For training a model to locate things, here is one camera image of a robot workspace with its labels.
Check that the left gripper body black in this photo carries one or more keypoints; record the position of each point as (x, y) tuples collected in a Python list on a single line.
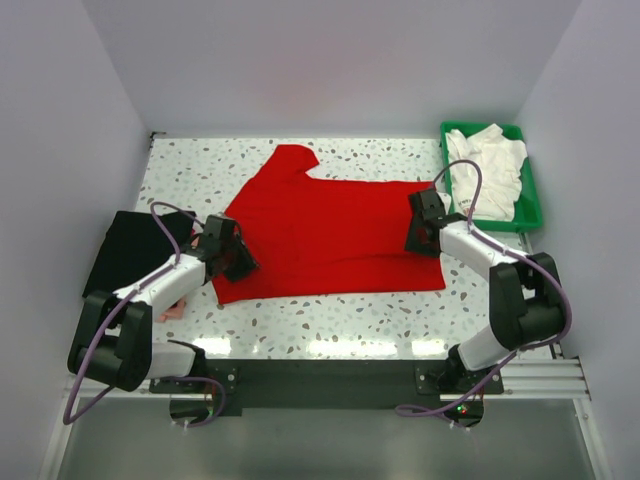
[(238, 260)]

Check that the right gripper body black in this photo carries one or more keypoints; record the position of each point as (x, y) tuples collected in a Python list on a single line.
[(413, 241)]

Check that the red t-shirt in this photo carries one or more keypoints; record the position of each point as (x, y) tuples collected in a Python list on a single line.
[(314, 236)]

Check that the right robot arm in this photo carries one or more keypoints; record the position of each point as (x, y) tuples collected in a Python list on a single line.
[(527, 307)]

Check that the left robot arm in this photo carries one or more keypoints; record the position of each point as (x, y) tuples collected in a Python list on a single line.
[(113, 343)]

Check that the pink folded t-shirt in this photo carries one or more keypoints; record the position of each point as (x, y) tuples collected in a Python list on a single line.
[(176, 311)]

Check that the black folded t-shirt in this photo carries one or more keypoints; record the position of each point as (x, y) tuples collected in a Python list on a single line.
[(133, 247)]

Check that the white t-shirt in bin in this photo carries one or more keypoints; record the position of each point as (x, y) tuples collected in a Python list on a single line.
[(489, 177)]

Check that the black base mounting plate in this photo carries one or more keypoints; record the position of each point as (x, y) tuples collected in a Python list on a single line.
[(229, 387)]

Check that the aluminium frame rail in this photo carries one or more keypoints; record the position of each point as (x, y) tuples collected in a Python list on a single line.
[(389, 326)]

